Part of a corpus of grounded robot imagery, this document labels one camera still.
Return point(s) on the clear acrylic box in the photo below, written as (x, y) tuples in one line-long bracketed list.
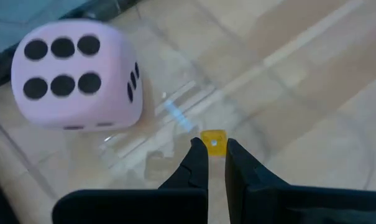
[(178, 115)]

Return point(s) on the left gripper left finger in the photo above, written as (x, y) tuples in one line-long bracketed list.
[(194, 174)]

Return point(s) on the large pink foam die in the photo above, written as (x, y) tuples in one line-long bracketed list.
[(72, 102)]

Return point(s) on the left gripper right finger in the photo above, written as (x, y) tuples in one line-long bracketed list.
[(240, 180)]

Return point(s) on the small yellow translucent die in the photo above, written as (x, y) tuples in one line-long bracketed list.
[(218, 137)]

